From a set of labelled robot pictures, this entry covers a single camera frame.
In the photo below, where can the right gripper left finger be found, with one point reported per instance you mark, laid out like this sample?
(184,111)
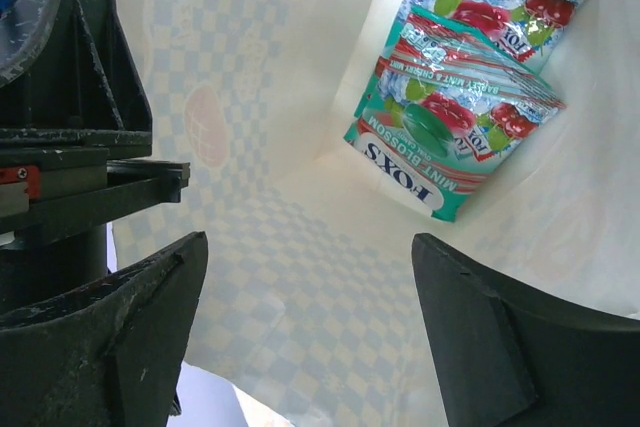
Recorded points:
(108,353)

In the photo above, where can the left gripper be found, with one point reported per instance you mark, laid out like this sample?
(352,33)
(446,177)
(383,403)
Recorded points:
(76,144)

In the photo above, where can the blue checkered paper bag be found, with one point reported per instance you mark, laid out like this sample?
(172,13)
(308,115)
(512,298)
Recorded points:
(309,314)

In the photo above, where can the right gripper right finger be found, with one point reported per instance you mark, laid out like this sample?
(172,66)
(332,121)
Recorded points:
(508,354)

